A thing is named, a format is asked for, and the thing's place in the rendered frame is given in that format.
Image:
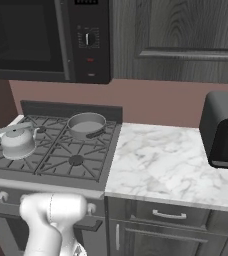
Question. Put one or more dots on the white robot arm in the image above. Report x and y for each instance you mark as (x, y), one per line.
(49, 216)

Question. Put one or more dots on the grey gas stove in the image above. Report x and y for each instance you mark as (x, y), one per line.
(52, 150)

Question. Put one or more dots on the white stove knob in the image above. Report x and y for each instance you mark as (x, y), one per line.
(2, 196)
(91, 208)

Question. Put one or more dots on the grey metal kettle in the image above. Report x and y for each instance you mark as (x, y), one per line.
(17, 141)

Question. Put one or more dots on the dark grey drawer front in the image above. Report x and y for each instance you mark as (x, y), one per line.
(172, 213)

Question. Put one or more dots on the black toaster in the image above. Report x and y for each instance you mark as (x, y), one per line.
(224, 133)

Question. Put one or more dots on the black microwave oven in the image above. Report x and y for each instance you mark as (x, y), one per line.
(46, 36)

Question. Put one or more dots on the dark grey wall cupboard door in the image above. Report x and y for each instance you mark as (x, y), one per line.
(182, 36)

